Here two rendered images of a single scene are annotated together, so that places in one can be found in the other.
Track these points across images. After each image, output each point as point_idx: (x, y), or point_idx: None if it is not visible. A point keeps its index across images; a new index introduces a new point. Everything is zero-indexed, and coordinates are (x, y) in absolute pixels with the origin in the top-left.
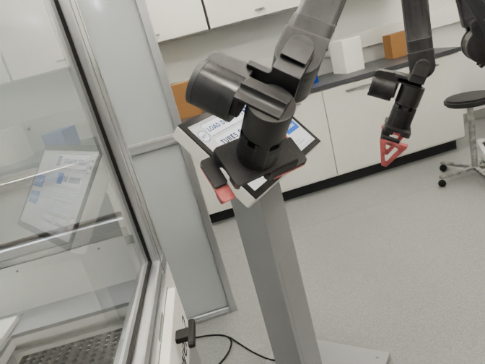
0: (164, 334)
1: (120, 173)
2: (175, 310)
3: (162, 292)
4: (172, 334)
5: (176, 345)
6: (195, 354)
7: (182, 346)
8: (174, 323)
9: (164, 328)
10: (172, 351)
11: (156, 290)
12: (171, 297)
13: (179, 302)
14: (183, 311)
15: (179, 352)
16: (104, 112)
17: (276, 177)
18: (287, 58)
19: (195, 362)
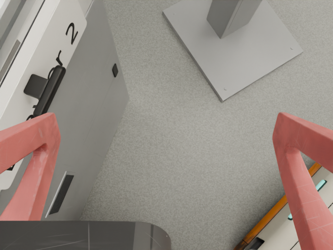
0: (4, 85)
1: None
2: (49, 32)
3: (28, 3)
4: (15, 91)
5: (25, 95)
6: (99, 29)
7: (47, 77)
8: (32, 62)
9: (11, 73)
10: (7, 117)
11: (3, 18)
12: (51, 5)
13: (71, 4)
14: (79, 11)
15: (31, 96)
16: None
17: (277, 157)
18: None
19: (95, 39)
